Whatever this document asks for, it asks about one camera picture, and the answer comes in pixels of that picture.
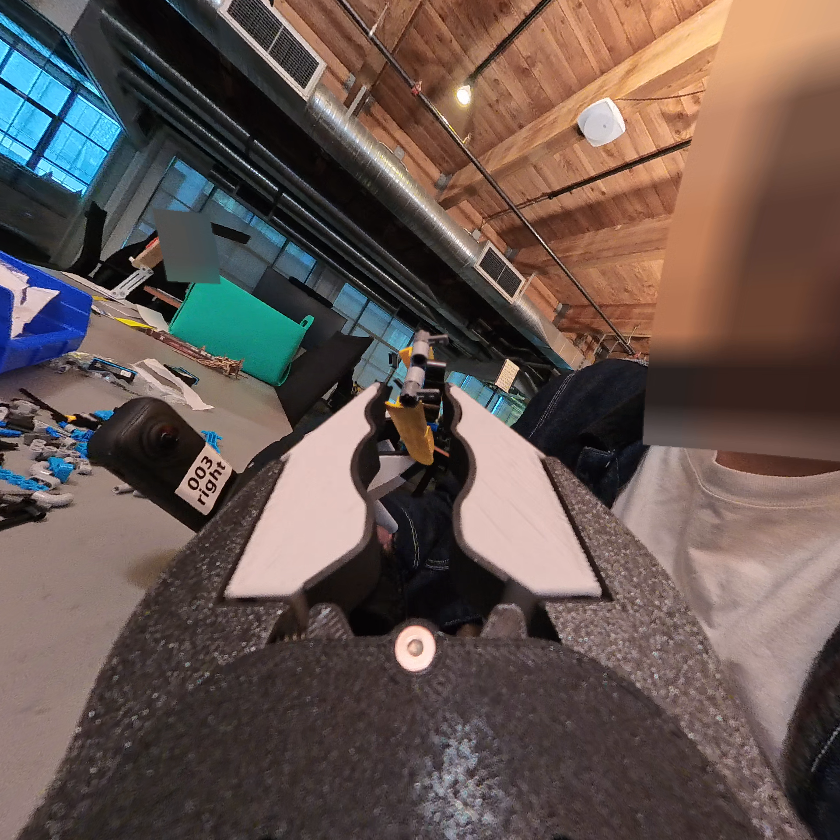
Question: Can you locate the white round ceiling device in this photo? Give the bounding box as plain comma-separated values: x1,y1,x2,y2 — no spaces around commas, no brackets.
577,97,624,147

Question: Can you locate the blue yellow brick assembly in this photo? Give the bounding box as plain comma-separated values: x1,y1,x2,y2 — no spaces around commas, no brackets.
384,330,450,467

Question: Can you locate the white vent grille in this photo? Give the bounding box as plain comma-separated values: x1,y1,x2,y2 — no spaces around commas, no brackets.
217,0,327,101
474,241,526,304

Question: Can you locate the dark denim jacket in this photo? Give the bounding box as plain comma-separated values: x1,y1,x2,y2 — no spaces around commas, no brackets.
512,357,651,506

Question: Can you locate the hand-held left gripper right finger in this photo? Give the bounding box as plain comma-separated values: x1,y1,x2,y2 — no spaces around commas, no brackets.
445,384,605,621

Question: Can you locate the teal plastic bin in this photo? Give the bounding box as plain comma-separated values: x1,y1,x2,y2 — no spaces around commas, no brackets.
168,276,315,387

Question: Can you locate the black monitor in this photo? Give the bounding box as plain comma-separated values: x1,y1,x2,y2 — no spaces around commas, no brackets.
252,269,347,352

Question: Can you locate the black tilted panel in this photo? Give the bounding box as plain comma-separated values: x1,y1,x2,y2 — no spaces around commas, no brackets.
276,331,374,427

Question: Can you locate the white garment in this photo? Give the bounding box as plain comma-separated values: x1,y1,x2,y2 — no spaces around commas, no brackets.
610,446,840,762

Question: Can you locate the clear plastic bags bundle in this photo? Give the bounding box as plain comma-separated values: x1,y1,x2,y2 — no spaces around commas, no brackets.
0,262,60,339

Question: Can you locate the wooden white desk lamp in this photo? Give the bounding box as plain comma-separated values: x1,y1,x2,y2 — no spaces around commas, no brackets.
105,236,165,299

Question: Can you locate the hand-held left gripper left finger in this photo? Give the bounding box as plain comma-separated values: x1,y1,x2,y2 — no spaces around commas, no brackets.
224,382,389,624

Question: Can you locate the blue plastic bin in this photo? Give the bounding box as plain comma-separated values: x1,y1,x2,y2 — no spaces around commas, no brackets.
0,252,93,375

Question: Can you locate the pile of loose brick pieces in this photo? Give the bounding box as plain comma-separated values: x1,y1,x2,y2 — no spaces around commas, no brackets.
0,387,224,532

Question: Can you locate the black ceiling pipe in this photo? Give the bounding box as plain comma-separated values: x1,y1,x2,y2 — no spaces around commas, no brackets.
335,0,634,355

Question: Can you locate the person's left forearm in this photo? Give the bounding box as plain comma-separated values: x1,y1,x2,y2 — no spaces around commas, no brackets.
784,640,840,840

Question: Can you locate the small clear parts bag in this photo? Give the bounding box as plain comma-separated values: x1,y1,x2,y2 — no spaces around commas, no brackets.
66,354,214,411

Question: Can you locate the silver ventilation duct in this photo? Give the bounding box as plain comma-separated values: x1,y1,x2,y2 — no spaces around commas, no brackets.
305,85,585,368

